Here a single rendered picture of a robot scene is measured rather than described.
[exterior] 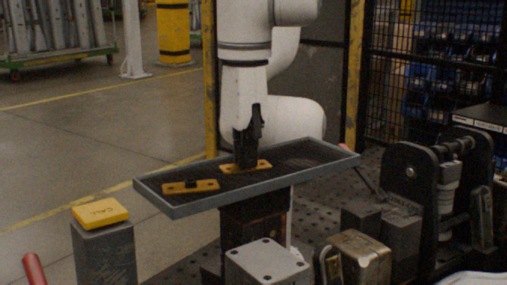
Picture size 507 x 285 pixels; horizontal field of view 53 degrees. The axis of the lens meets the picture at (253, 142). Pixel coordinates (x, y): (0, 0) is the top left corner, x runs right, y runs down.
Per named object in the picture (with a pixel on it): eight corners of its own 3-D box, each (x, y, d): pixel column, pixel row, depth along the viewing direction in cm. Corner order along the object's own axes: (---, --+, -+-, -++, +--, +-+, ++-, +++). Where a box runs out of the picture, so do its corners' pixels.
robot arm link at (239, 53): (210, 38, 82) (210, 56, 83) (227, 45, 74) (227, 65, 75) (259, 36, 84) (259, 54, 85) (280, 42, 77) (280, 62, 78)
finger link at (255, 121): (245, 86, 79) (238, 106, 84) (259, 127, 75) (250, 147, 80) (253, 85, 79) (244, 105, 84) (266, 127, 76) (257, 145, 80)
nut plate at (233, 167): (225, 175, 82) (225, 167, 82) (218, 167, 86) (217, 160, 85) (273, 168, 85) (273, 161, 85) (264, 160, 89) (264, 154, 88)
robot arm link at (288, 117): (247, 182, 126) (248, 87, 118) (322, 189, 123) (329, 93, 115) (236, 203, 115) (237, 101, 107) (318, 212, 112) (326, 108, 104)
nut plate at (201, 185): (164, 195, 75) (163, 188, 74) (161, 185, 78) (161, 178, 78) (220, 189, 77) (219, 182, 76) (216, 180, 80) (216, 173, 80)
